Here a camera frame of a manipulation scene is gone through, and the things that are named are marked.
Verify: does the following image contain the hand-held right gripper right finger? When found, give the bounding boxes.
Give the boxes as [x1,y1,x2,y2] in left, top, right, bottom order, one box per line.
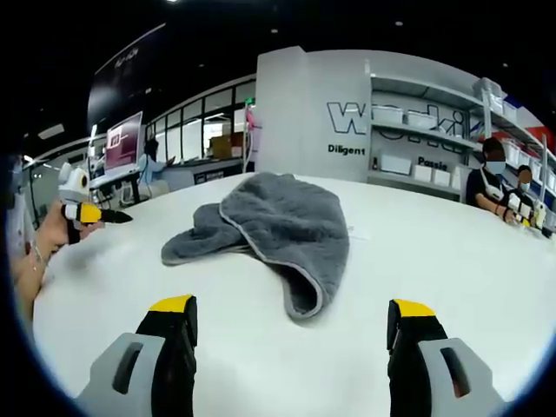
[386,298,507,417]

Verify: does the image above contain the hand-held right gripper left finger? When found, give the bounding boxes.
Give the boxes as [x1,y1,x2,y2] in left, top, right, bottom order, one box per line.
[76,294,199,417]

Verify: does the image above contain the grey towel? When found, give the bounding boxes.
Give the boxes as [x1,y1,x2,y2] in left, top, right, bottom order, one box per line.
[161,172,351,321]

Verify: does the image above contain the person's left hand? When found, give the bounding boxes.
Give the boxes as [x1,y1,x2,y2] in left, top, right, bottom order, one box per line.
[36,202,105,258]

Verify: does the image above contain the computer monitor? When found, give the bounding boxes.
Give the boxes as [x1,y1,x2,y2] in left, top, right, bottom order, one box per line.
[104,111,144,172]

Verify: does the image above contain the white table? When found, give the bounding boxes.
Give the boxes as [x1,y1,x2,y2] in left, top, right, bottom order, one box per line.
[32,173,556,417]

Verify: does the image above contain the cardboard boxes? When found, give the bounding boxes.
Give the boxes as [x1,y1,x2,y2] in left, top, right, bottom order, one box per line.
[209,133,245,159]

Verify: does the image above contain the pink hanging item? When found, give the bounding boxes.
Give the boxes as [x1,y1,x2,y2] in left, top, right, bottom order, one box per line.
[244,106,263,132]

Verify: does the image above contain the grey shelving unit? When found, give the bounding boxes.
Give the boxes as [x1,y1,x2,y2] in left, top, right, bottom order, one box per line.
[367,71,556,205]

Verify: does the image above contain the metal bracelet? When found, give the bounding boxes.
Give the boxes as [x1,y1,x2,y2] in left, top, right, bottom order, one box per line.
[30,241,49,273]

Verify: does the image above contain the large dark wall screen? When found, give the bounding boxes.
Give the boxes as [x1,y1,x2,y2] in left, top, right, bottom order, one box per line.
[86,23,169,131]

